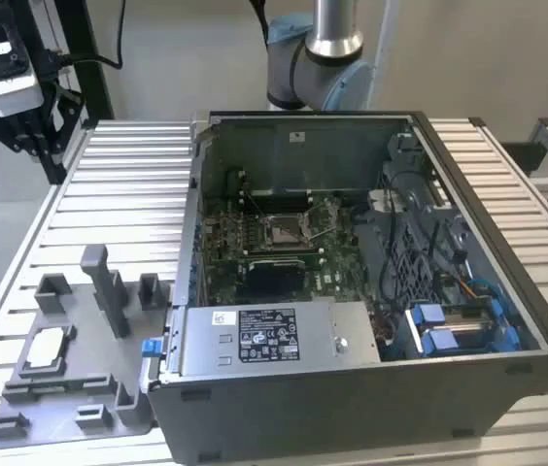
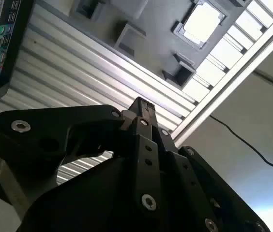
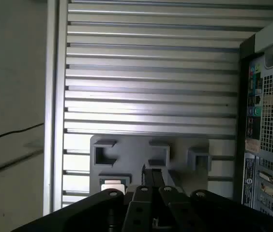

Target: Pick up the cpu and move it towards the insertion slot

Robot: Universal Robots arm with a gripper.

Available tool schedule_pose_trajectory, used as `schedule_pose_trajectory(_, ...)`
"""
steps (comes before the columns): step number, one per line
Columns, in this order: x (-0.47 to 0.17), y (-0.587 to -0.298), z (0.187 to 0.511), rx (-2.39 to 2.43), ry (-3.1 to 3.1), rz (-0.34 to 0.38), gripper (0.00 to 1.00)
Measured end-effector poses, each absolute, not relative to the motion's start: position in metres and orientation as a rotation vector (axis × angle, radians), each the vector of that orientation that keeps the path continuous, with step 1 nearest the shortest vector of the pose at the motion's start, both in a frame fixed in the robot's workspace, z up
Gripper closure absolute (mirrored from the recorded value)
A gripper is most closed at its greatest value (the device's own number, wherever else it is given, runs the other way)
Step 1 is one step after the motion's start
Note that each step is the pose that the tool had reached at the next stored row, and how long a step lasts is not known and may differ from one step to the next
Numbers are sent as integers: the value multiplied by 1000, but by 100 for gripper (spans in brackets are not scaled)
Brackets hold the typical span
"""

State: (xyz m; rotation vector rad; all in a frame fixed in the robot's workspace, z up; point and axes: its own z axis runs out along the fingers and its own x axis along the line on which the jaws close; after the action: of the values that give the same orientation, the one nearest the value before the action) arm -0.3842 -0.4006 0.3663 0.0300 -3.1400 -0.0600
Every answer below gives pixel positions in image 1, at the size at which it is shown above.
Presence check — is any silver square CPU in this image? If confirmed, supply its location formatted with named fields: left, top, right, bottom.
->
left=24, top=327, right=69, bottom=370

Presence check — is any black RAM slot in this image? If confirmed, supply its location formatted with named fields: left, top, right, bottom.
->
left=240, top=199, right=312, bottom=214
left=239, top=190, right=312, bottom=201

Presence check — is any CPU socket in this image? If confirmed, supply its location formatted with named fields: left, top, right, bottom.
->
left=262, top=213, right=313, bottom=252

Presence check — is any black expansion slot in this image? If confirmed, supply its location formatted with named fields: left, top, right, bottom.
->
left=242, top=246, right=323, bottom=257

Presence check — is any metal locking lever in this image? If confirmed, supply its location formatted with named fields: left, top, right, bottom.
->
left=248, top=190, right=269, bottom=218

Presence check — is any grey plastic parts rack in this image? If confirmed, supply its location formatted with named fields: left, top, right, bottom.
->
left=0, top=244, right=174, bottom=451

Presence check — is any black graphics card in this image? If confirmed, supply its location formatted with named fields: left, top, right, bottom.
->
left=236, top=255, right=307, bottom=298

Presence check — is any green RAM stick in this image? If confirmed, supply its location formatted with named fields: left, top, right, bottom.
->
left=25, top=381, right=110, bottom=392

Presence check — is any metal socket cover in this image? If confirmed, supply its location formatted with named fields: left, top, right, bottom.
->
left=302, top=199, right=341, bottom=243

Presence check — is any green motherboard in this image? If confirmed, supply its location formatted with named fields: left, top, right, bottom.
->
left=199, top=191, right=377, bottom=312

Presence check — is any silver power supply unit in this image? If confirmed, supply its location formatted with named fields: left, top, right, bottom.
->
left=179, top=300, right=382, bottom=379

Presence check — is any grey plastic disk bay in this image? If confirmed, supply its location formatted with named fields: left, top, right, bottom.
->
left=380, top=133, right=455, bottom=219

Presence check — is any black open PC case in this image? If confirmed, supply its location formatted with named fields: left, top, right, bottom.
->
left=145, top=110, right=548, bottom=465

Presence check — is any hard disk in blue carrier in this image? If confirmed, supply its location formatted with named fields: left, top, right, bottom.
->
left=407, top=300, right=498, bottom=326
left=422, top=325, right=518, bottom=358

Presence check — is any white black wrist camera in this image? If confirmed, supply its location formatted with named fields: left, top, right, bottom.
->
left=0, top=21, right=45, bottom=118

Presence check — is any black frame post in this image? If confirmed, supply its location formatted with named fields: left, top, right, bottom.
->
left=35, top=0, right=116, bottom=186

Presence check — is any black camera cable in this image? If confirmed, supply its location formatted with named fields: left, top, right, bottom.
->
left=43, top=0, right=126, bottom=70

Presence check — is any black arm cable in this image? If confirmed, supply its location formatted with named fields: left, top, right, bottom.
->
left=248, top=0, right=271, bottom=48

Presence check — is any long black wire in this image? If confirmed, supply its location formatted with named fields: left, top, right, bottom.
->
left=381, top=169, right=401, bottom=305

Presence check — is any blue wire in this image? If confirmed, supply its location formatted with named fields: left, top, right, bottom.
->
left=467, top=277, right=501, bottom=305

